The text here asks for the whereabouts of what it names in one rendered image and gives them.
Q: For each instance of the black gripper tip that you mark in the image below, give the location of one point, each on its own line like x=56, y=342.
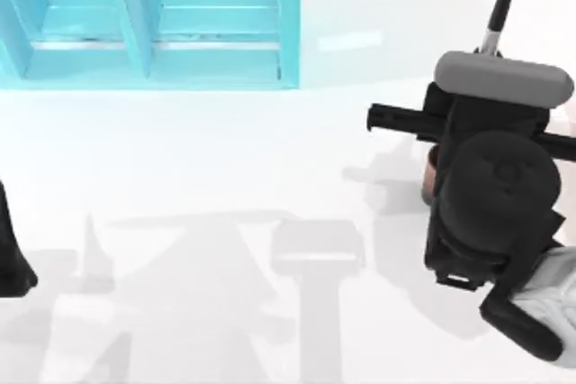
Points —
x=12, y=262

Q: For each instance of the black marker pen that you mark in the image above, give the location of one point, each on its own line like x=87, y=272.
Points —
x=500, y=11

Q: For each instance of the pale grey rounded box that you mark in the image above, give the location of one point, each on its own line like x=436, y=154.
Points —
x=504, y=78

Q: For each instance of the light blue rack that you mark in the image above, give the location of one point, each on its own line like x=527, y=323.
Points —
x=216, y=24

